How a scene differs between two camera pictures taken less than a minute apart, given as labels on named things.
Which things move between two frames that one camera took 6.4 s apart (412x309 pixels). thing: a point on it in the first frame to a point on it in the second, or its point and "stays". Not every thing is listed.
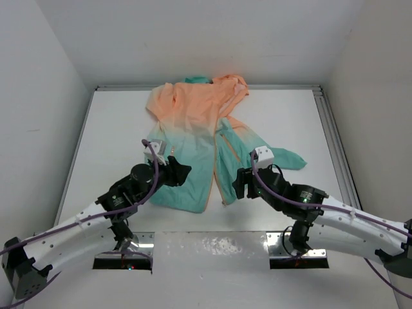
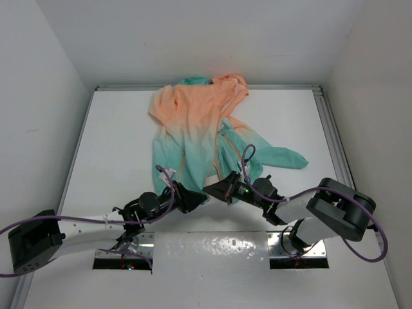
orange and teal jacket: x=192 y=118 stays
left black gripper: x=176 y=172 to x=185 y=199
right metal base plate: x=283 y=255 stays
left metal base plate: x=136 y=253 stays
